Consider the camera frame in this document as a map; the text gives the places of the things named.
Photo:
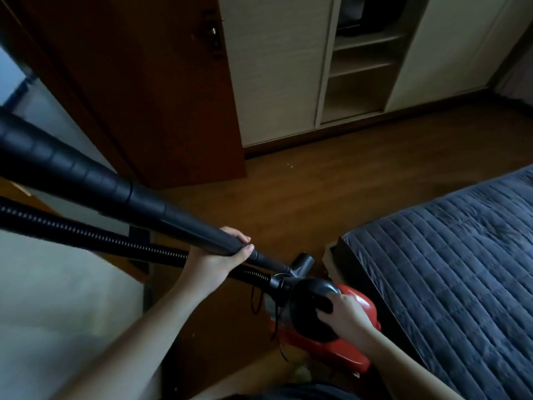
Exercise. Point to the brown wooden door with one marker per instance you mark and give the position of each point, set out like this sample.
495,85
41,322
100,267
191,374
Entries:
158,91

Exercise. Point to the person's left thumb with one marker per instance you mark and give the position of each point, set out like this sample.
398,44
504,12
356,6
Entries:
242,256

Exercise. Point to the black vacuum wand tube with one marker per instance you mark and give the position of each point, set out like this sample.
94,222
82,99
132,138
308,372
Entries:
83,174

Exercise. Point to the person's right fingers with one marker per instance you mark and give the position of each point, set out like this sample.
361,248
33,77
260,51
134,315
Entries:
331,308

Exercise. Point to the person's dark clothing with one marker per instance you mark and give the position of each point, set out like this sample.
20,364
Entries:
291,392

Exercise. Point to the black vacuum nozzle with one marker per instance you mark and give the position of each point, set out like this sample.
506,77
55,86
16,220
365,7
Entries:
303,264

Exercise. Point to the grey quilted bed cover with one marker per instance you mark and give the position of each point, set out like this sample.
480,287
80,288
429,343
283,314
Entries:
458,279

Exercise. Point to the person's right hand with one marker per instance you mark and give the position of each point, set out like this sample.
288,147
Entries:
352,320

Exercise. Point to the person's left forearm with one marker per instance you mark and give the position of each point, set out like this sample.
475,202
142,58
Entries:
137,349

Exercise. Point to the white wardrobe with shelves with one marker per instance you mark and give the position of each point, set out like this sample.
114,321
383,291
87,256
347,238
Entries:
279,66

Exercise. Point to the person's left hand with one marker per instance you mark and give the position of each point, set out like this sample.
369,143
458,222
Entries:
204,266

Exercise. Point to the dark bag on shelf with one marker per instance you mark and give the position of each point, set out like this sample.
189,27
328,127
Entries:
368,12

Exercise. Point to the red and black vacuum cleaner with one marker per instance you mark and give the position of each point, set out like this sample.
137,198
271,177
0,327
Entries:
308,316

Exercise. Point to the person's right forearm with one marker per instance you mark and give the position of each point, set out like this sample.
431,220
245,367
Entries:
404,370

